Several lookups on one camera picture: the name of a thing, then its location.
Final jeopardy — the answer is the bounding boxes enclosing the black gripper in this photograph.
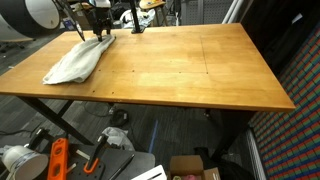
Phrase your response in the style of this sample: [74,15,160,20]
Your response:
[88,7,113,43]

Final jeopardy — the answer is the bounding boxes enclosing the white woven towel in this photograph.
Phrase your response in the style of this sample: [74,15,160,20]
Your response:
[42,34,117,85]

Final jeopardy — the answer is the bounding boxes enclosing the brown cardboard box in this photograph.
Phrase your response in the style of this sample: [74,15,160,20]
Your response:
[71,11,93,30]

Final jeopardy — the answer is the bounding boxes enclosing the round wooden stool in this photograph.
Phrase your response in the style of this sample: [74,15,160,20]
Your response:
[138,0,168,27]

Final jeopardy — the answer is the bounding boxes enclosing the white crumpled cloth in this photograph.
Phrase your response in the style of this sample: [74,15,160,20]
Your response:
[101,126,136,152]

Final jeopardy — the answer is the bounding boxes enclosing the blue stick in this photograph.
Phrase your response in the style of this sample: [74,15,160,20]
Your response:
[148,119,160,154]

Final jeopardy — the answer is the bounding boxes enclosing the orange black bar clamp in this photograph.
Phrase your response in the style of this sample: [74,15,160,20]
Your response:
[83,133,109,175]

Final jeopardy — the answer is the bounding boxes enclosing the white pipes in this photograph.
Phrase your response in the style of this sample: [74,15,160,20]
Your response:
[221,0,249,24]

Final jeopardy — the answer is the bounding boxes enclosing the dark grey side table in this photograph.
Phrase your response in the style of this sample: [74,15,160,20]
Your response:
[33,143,157,180]

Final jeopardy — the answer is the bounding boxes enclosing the black pen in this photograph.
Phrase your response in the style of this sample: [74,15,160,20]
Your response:
[108,153,136,180]

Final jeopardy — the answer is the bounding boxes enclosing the white paper sheet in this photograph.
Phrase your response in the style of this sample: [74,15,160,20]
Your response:
[130,164,168,180]

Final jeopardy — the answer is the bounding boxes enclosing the white paper cup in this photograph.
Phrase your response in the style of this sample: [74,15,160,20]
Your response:
[1,144,50,180]

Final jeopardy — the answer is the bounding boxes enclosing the open cardboard box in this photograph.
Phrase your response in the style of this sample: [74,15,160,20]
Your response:
[167,154,222,180]

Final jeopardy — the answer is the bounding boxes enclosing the white ribbed strip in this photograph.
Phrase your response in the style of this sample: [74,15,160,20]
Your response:
[246,128,268,180]

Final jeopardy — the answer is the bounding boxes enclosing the multicoloured patterned partition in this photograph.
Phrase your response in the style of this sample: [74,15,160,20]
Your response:
[248,28,320,180]

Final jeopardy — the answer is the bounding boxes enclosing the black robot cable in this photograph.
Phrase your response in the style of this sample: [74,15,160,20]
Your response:
[54,0,86,43]

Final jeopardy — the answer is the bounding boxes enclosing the black camera stand pole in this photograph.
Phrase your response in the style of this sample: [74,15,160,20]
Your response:
[129,0,146,35]

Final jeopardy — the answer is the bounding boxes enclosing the black coiled cable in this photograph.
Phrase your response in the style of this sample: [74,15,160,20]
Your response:
[109,108,129,128]

